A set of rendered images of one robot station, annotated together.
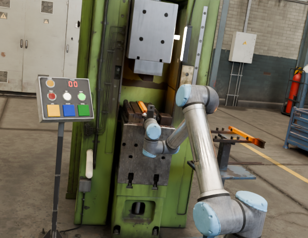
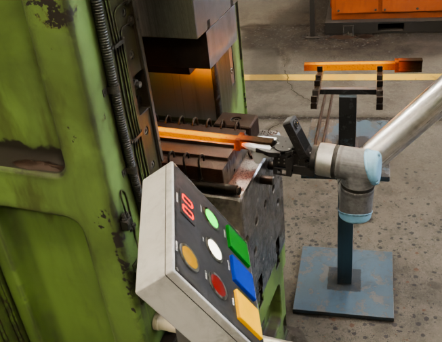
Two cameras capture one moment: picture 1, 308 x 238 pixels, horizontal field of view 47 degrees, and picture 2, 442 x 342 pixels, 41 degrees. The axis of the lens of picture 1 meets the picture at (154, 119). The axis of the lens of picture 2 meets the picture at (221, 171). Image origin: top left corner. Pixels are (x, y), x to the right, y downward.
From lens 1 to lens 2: 2.14 m
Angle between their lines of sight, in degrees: 53
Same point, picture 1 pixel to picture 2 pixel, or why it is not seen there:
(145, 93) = not seen: hidden behind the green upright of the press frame
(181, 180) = not seen: hidden behind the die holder
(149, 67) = (224, 34)
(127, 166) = (255, 272)
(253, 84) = not seen: outside the picture
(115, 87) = (147, 131)
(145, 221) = (273, 326)
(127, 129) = (245, 205)
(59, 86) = (193, 243)
